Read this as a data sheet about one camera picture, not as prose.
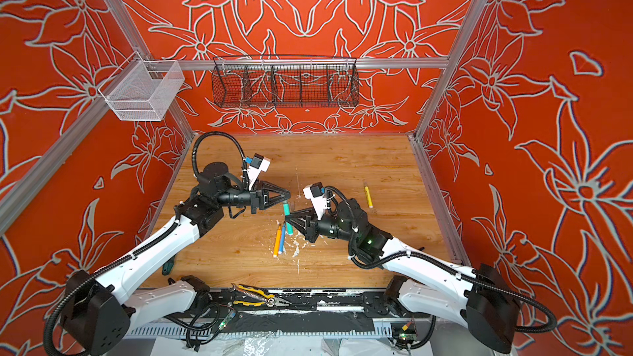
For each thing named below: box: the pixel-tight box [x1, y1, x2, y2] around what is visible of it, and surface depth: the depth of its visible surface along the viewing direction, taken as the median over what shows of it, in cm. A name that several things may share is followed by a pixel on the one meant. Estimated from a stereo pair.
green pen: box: [283, 201, 295, 236], surface depth 67 cm
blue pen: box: [278, 224, 287, 255], surface depth 87 cm
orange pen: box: [272, 223, 282, 258], surface depth 87 cm
